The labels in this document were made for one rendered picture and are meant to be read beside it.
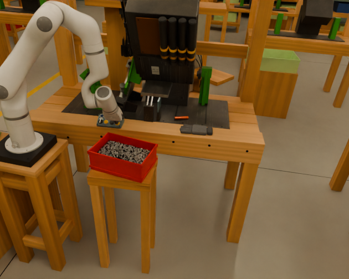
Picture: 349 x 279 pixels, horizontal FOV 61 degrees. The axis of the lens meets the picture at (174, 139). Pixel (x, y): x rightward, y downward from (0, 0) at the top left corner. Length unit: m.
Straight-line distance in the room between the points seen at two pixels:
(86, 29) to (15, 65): 0.36
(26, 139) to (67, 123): 0.30
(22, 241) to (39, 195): 0.52
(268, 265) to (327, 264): 0.42
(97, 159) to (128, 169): 0.18
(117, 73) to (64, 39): 0.44
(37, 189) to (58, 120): 0.47
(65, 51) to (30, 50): 0.96
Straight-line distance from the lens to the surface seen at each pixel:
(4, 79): 1.52
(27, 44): 1.47
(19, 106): 1.64
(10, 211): 2.01
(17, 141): 1.74
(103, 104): 1.54
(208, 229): 2.43
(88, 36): 1.40
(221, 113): 2.05
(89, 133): 1.89
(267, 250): 2.42
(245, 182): 1.97
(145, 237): 1.87
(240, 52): 2.28
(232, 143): 1.77
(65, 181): 1.97
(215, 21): 8.74
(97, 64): 1.45
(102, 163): 1.60
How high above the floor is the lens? 1.83
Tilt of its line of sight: 33 degrees down
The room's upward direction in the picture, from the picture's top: 3 degrees clockwise
